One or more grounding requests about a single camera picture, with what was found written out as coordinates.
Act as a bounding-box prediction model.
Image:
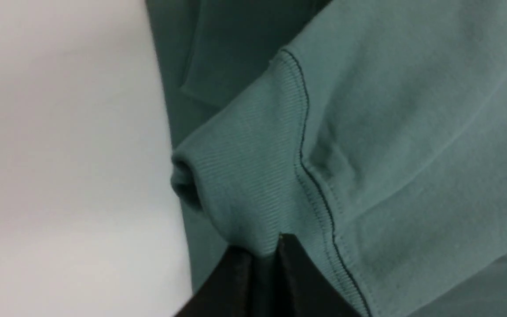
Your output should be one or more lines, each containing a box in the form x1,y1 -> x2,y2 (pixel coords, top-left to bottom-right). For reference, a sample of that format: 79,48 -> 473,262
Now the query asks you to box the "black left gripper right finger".
276,233 -> 360,317

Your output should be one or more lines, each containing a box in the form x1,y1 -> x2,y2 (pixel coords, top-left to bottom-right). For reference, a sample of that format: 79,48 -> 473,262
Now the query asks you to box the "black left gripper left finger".
176,246 -> 254,317

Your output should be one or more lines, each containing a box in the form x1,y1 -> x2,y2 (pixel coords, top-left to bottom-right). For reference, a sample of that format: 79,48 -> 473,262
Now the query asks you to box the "green long-sleeve top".
146,0 -> 507,317

